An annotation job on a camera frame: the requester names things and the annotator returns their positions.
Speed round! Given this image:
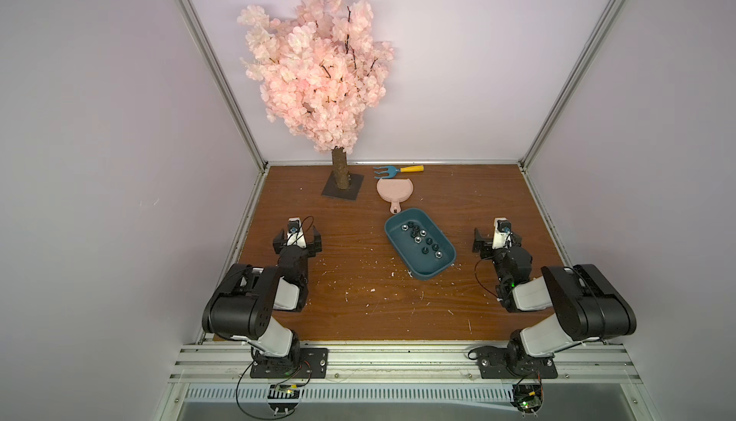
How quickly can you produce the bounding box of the pink artificial blossom tree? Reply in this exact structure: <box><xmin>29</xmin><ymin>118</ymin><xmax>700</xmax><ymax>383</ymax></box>
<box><xmin>237</xmin><ymin>0</ymin><xmax>394</xmax><ymax>192</ymax></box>

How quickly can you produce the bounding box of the blue yellow toy rake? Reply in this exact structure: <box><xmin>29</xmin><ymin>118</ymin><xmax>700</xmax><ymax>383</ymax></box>
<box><xmin>373</xmin><ymin>165</ymin><xmax>425</xmax><ymax>179</ymax></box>

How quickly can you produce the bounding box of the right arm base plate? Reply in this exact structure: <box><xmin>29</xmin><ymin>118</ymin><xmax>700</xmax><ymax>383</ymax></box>
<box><xmin>469</xmin><ymin>346</ymin><xmax>559</xmax><ymax>380</ymax></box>

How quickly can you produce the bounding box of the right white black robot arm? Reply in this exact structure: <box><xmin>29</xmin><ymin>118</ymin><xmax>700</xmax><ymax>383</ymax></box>
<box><xmin>473</xmin><ymin>219</ymin><xmax>637</xmax><ymax>376</ymax></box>

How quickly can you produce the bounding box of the circuit board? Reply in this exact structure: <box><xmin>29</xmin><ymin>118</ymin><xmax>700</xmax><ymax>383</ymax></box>
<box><xmin>266</xmin><ymin>384</ymin><xmax>302</xmax><ymax>419</ymax></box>
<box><xmin>511</xmin><ymin>384</ymin><xmax>544</xmax><ymax>414</ymax></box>

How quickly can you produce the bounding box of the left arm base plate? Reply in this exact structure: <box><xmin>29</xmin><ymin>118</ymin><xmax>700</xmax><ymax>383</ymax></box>
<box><xmin>249</xmin><ymin>347</ymin><xmax>329</xmax><ymax>380</ymax></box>

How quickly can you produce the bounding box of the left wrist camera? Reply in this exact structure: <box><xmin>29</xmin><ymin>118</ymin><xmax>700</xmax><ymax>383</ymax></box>
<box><xmin>287</xmin><ymin>217</ymin><xmax>303</xmax><ymax>247</ymax></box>

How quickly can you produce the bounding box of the left circuit board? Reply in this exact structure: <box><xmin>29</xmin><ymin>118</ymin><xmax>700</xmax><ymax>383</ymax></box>
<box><xmin>266</xmin><ymin>384</ymin><xmax>302</xmax><ymax>419</ymax></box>

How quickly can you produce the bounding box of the aluminium front rail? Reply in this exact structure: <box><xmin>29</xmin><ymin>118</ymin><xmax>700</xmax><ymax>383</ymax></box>
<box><xmin>167</xmin><ymin>340</ymin><xmax>642</xmax><ymax>385</ymax></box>

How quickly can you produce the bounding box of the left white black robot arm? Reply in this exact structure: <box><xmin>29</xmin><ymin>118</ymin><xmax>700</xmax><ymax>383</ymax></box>
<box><xmin>201</xmin><ymin>219</ymin><xmax>322</xmax><ymax>370</ymax></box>

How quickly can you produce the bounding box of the teal plastic storage box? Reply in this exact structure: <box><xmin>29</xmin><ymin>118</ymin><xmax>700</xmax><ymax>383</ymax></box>
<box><xmin>384</xmin><ymin>208</ymin><xmax>457</xmax><ymax>281</ymax></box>

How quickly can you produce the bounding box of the pink toy dustpan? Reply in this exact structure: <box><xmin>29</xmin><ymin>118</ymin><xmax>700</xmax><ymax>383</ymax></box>
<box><xmin>377</xmin><ymin>179</ymin><xmax>414</xmax><ymax>214</ymax></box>

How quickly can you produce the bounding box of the right circuit board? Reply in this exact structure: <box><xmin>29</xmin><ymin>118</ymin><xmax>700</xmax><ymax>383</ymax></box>
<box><xmin>511</xmin><ymin>384</ymin><xmax>544</xmax><ymax>414</ymax></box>

